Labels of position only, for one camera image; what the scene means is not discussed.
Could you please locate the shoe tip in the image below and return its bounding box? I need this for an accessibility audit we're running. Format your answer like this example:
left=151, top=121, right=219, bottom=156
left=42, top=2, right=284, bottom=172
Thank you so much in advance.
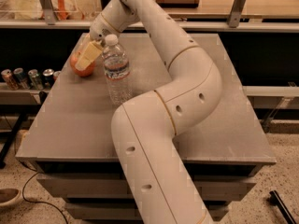
left=0, top=189, right=21, bottom=208

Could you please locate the left metal bracket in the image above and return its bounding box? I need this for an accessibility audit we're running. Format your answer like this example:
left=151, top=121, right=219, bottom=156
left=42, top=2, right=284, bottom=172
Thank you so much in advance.
left=39, top=0, right=57, bottom=25

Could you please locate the red apple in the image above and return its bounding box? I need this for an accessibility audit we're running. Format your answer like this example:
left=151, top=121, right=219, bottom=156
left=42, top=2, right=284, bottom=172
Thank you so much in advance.
left=70, top=51, right=95, bottom=77

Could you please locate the right metal bracket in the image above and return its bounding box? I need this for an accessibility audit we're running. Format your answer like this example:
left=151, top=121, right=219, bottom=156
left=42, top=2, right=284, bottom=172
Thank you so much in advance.
left=227, top=0, right=246, bottom=28

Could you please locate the lower grey drawer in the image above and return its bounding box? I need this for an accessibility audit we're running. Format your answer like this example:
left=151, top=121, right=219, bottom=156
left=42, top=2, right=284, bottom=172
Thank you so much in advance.
left=64, top=202, right=230, bottom=222

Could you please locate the black floor cable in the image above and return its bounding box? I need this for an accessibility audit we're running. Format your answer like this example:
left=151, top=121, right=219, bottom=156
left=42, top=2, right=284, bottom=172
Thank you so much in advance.
left=13, top=140, right=69, bottom=224

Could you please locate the black bar on floor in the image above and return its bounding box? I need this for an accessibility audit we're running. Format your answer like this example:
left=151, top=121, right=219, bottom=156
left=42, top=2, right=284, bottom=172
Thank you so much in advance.
left=269, top=190, right=297, bottom=224

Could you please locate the dark drink can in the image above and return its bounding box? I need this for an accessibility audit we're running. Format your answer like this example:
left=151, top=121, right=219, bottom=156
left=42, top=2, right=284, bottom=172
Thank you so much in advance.
left=43, top=68, right=54, bottom=87

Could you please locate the black table leg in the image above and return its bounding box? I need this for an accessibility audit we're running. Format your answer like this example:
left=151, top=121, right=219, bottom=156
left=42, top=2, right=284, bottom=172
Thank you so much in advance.
left=0, top=113, right=26, bottom=169

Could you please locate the green drink can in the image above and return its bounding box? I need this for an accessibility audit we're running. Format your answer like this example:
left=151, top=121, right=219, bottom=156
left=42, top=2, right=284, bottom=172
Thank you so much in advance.
left=28, top=69, right=44, bottom=91

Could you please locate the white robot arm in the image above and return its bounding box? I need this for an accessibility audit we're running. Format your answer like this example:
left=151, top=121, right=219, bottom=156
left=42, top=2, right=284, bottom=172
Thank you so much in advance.
left=76, top=0, right=222, bottom=224

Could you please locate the upper grey drawer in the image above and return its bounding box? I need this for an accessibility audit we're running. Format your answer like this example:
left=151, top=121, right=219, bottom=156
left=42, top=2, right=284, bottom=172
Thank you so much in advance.
left=36, top=173, right=256, bottom=202

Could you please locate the red drink can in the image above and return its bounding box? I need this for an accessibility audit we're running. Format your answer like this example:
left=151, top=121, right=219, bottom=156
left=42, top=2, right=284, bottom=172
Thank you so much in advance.
left=53, top=71, right=61, bottom=81

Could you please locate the orange drink can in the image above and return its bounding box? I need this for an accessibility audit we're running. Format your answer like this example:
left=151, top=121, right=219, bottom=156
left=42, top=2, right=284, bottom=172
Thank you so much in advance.
left=1, top=69, right=19, bottom=91

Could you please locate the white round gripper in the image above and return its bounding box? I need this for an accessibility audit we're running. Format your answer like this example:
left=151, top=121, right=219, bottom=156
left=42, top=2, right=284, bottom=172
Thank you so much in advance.
left=75, top=14, right=120, bottom=71

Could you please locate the grey drawer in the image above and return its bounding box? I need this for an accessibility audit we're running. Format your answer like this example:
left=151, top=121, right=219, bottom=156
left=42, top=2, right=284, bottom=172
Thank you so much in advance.
left=64, top=202, right=230, bottom=222
left=36, top=173, right=256, bottom=202

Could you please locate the metal bracket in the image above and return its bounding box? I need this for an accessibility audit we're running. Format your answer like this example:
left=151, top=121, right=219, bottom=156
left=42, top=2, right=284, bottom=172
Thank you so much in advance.
left=39, top=0, right=57, bottom=25
left=227, top=0, right=246, bottom=28

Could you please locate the clear plastic water bottle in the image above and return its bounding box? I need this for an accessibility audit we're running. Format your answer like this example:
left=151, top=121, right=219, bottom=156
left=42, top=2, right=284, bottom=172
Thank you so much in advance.
left=101, top=35, right=133, bottom=106

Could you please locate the orange white bag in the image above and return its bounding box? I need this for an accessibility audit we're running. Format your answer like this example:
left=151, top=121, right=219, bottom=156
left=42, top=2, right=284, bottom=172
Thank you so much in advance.
left=38, top=0, right=85, bottom=21

